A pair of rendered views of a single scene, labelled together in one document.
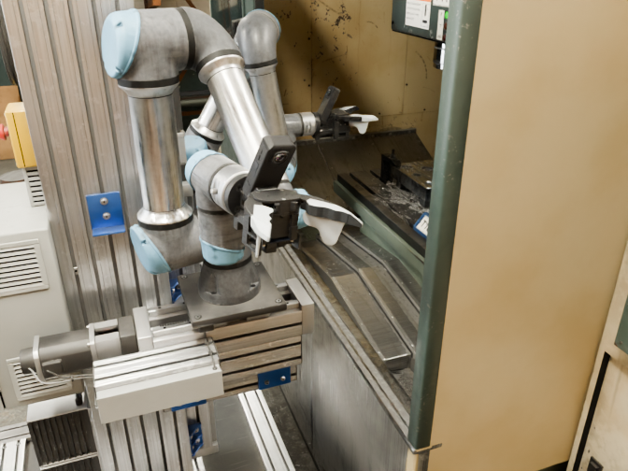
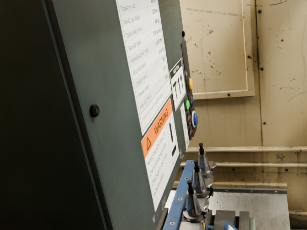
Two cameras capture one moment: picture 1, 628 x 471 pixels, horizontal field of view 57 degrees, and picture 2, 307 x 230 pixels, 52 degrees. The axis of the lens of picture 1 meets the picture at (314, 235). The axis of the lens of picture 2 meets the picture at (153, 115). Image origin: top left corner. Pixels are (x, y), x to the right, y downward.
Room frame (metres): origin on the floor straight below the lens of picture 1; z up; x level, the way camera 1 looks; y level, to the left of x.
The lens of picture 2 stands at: (2.33, -0.07, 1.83)
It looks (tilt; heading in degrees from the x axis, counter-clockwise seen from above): 21 degrees down; 220
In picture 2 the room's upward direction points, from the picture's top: 10 degrees counter-clockwise
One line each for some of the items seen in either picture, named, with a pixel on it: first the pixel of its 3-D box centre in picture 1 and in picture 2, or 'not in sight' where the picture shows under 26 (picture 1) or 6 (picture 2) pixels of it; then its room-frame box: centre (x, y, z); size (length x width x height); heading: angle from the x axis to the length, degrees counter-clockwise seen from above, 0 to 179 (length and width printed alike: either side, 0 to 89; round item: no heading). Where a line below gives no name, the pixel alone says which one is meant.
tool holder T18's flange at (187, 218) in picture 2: not in sight; (194, 215); (1.72, -0.50, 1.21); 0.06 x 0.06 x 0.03
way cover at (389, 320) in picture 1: (368, 282); not in sight; (1.81, -0.20, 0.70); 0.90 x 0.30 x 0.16; 20
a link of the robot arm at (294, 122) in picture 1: (283, 127); not in sight; (1.81, 0.10, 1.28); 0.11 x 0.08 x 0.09; 111
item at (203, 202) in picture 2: not in sight; (197, 203); (1.67, -0.52, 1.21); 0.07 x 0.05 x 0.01; 110
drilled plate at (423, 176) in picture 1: (433, 178); not in sight; (2.18, -0.47, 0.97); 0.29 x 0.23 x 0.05; 20
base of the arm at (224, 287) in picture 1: (228, 270); not in sight; (1.22, 0.21, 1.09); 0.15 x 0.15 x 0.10
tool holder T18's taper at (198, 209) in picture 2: not in sight; (192, 201); (1.72, -0.50, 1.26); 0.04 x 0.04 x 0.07
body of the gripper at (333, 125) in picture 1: (330, 123); not in sight; (1.86, -0.05, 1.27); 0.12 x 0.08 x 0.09; 111
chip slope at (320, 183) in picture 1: (368, 178); not in sight; (2.76, -0.28, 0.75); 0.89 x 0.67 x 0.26; 110
